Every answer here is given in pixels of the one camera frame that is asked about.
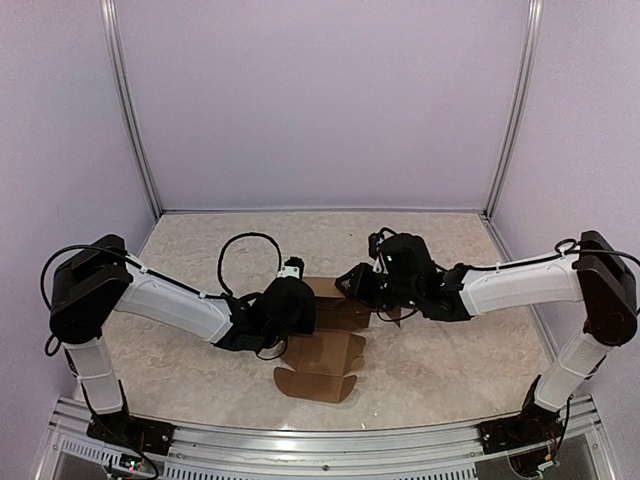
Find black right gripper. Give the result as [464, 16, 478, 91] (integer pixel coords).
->
[333, 262, 420, 312]

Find brown cardboard box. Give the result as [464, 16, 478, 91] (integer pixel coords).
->
[273, 277, 376, 404]

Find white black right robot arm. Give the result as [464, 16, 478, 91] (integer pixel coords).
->
[335, 228, 639, 444]

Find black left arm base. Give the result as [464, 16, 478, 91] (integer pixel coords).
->
[81, 380, 176, 456]

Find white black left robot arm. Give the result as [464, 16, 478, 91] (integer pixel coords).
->
[47, 235, 316, 445]

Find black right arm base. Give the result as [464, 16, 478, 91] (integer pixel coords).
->
[477, 376, 565, 454]

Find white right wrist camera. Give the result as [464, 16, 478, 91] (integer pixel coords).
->
[368, 227, 393, 273]

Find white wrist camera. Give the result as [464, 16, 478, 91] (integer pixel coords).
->
[368, 227, 393, 273]
[277, 256, 305, 280]

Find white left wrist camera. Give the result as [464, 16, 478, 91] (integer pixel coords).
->
[277, 256, 305, 280]

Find front aluminium frame rail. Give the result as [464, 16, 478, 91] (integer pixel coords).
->
[47, 397, 616, 480]

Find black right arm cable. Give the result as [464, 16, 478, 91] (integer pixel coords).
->
[379, 227, 640, 326]

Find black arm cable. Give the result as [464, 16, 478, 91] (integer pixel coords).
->
[39, 232, 284, 359]
[379, 227, 640, 326]

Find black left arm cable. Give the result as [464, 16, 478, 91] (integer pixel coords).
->
[39, 232, 284, 359]

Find right aluminium frame post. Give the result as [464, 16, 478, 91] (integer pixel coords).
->
[483, 0, 544, 223]

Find aluminium frame post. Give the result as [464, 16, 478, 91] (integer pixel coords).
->
[99, 0, 164, 221]
[483, 0, 544, 223]

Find left aluminium frame post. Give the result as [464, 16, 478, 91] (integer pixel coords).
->
[99, 0, 164, 221]

